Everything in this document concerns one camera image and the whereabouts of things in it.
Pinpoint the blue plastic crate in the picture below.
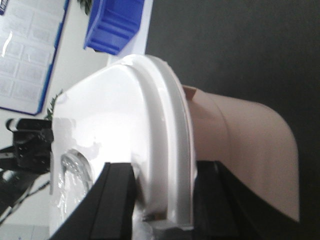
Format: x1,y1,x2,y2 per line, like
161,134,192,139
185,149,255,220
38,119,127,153
83,0,145,55

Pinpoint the white plastic lidded bin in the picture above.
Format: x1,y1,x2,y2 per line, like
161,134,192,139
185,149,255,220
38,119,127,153
49,53,301,240

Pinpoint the dark grey table mat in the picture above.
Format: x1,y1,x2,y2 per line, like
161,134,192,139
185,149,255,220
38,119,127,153
146,0,320,240

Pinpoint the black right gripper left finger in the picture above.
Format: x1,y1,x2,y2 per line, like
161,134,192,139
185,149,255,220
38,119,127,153
51,162,137,240

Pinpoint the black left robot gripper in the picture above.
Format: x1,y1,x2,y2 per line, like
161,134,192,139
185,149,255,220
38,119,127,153
0,118,54,224

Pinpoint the blue framed wall poster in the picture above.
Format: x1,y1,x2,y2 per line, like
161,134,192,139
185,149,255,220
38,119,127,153
0,0,69,115

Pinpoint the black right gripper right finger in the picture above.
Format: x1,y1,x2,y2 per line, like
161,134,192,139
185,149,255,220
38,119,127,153
193,160,300,240

